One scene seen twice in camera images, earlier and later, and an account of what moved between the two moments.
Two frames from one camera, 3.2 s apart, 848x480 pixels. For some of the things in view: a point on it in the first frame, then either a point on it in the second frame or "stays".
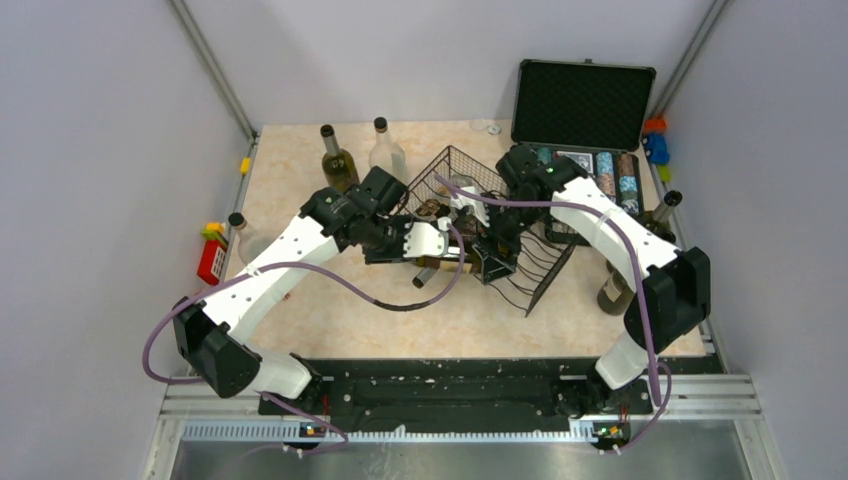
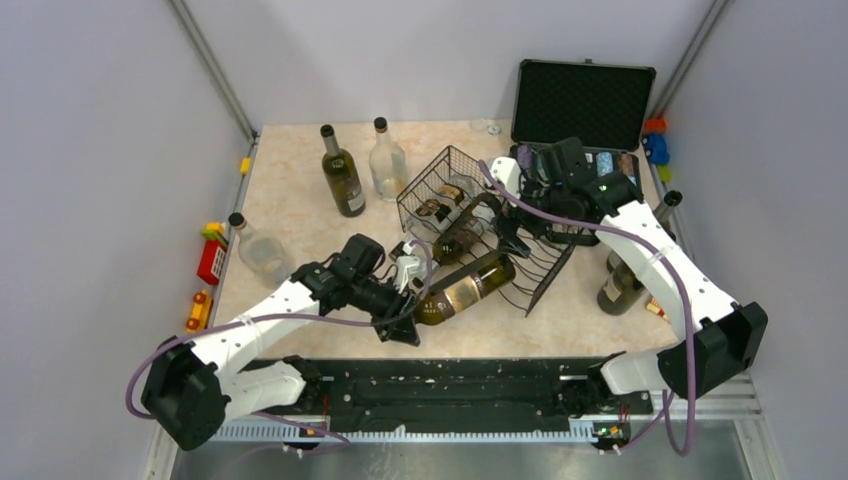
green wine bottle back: x=339 y=165 stays
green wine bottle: x=657 y=220 stays
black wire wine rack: x=474 y=206 stays
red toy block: x=213 y=253 stays
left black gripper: x=396 y=254 → x=397 y=321
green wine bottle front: x=431 y=264 → x=454 y=241
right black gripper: x=494 y=264 → x=507 y=227
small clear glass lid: x=482 y=124 stays
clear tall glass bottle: x=386 y=154 stays
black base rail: x=457 y=395 stays
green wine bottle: x=448 y=264 → x=435 y=306
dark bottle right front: x=614 y=296 stays
